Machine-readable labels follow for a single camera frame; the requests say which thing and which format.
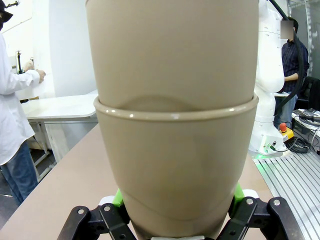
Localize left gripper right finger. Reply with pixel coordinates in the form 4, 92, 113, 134
219, 182, 298, 240

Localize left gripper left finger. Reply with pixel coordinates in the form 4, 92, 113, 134
56, 188, 137, 240

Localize brown plastic cup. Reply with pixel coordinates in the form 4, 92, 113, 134
93, 96, 260, 240
84, 0, 260, 112

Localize person's right forearm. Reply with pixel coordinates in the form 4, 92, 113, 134
7, 69, 41, 95

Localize person's right hand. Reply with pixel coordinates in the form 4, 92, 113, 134
36, 69, 47, 84

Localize slotted aluminium platform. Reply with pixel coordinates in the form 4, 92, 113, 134
252, 149, 320, 240

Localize yellow emergency stop button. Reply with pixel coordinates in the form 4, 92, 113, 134
278, 122, 296, 144

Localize white side table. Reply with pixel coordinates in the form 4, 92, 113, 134
21, 89, 99, 183

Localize black office chair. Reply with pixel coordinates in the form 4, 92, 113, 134
301, 76, 320, 111

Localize person in white shirt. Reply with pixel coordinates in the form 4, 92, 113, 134
0, 0, 47, 207

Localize person in dark shirt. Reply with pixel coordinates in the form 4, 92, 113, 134
273, 18, 311, 130

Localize small black tripod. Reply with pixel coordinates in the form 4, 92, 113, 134
15, 49, 24, 75

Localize coiled black cable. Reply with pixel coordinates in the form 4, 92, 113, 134
284, 137, 311, 154

